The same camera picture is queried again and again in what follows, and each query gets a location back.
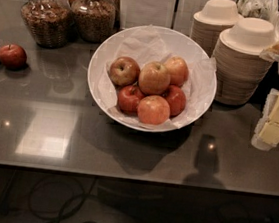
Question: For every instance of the paper bowl stack back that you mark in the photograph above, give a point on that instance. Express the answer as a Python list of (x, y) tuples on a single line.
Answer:
[(209, 22)]

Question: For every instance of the white sign card left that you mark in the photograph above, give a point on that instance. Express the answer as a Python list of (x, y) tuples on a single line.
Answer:
[(146, 12)]

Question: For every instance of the white ceramic bowl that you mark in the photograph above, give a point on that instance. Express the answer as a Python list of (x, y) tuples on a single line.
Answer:
[(100, 62)]

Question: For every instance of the paper bowl stack front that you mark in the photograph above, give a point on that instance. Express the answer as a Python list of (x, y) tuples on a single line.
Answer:
[(239, 66)]

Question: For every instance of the glass granola jar centre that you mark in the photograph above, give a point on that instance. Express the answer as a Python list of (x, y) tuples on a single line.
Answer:
[(94, 19)]

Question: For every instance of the red apple front left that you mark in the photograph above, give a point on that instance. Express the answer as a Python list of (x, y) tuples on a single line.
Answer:
[(128, 99)]

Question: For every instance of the white napkin bundle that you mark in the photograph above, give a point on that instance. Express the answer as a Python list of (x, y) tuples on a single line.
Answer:
[(262, 9)]

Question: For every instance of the red apple on table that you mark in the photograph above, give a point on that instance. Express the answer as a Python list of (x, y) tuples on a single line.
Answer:
[(13, 56)]

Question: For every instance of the white paper liner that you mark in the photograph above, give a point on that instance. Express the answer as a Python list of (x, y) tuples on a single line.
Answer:
[(143, 47)]

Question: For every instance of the yellow-red apple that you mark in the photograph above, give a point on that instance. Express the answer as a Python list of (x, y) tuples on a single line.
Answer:
[(153, 110), (154, 78), (178, 70), (124, 71)]

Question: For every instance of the paper bowl stack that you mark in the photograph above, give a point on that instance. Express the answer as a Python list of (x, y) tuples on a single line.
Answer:
[(239, 66), (209, 22)]

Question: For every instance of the glass granola jar front left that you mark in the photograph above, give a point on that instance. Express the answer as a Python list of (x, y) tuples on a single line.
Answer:
[(47, 22)]

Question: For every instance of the red apple right in bowl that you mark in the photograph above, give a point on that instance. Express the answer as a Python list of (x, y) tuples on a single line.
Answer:
[(176, 99)]

